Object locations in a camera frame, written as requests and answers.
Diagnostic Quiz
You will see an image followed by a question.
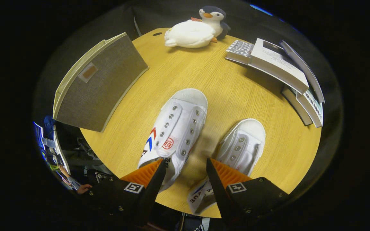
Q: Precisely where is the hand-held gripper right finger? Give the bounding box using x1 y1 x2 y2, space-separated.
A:
206 158 290 225

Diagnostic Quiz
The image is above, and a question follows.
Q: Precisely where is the dark cover book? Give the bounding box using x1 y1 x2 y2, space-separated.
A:
281 86 313 126

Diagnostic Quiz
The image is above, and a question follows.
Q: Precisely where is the pale teal cover book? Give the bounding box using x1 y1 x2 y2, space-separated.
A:
296 89 323 128

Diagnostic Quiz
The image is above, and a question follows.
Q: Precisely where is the grey fabric storage box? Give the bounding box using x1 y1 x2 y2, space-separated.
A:
53 32 149 133

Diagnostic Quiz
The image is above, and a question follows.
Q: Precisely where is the thick white cover book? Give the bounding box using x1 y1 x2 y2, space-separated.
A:
248 38 309 94

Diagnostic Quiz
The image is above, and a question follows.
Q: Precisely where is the white shoe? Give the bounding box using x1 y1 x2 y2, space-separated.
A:
137 89 208 193
187 118 266 215

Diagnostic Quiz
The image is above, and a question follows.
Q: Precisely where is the grey penguin plush toy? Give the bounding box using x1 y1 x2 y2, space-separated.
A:
191 6 231 40

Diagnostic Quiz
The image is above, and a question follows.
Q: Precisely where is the black and white patterned book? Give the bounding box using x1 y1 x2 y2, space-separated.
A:
225 40 255 65

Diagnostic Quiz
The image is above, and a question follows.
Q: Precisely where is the white plush toy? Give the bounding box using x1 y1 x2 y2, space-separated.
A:
164 20 217 48

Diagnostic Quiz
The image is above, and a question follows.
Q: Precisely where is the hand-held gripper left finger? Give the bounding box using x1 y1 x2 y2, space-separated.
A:
87 159 167 227

